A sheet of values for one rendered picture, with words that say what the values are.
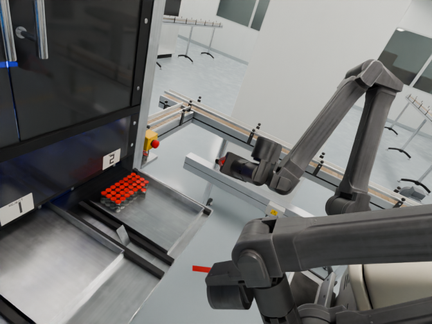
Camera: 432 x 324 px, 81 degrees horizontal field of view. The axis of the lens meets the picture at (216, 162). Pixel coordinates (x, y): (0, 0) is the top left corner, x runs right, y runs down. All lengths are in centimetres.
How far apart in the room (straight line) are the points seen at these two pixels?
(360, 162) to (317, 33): 147
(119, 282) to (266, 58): 185
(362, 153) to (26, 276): 97
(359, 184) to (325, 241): 46
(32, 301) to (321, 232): 72
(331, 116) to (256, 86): 153
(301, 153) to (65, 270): 73
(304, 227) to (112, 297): 62
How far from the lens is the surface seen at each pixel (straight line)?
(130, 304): 83
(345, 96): 79
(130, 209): 104
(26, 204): 88
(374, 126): 82
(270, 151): 68
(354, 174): 79
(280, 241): 35
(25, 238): 98
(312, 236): 35
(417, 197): 211
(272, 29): 219
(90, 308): 83
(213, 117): 180
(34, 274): 90
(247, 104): 229
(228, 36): 932
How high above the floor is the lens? 163
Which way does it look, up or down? 32 degrees down
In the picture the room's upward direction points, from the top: 19 degrees clockwise
